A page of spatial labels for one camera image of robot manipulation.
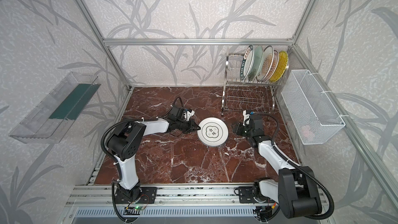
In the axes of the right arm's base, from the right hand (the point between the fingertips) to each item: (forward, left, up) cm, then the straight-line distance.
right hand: (234, 120), depth 89 cm
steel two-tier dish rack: (+24, -7, -6) cm, 26 cm away
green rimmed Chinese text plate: (+28, -8, +20) cm, 35 cm away
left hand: (0, +19, -4) cm, 20 cm away
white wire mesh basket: (-13, -28, +25) cm, 39 cm away
